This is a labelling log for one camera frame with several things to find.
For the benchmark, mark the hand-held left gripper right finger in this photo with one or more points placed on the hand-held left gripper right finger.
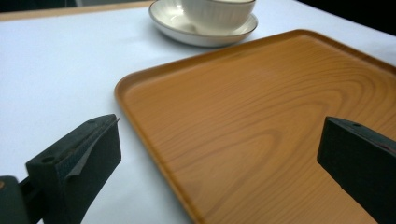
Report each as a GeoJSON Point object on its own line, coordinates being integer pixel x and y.
{"type": "Point", "coordinates": [358, 161]}

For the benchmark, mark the white saucer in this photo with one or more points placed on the white saucer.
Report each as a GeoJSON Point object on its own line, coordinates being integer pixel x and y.
{"type": "Point", "coordinates": [174, 21]}

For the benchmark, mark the wooden tray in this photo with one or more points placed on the wooden tray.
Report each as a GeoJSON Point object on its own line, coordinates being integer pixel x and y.
{"type": "Point", "coordinates": [255, 118]}

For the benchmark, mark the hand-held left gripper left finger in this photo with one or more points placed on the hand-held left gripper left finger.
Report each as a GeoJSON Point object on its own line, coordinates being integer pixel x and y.
{"type": "Point", "coordinates": [81, 161]}

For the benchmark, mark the white ribbed cup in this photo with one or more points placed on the white ribbed cup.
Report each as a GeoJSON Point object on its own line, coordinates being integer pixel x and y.
{"type": "Point", "coordinates": [218, 14]}

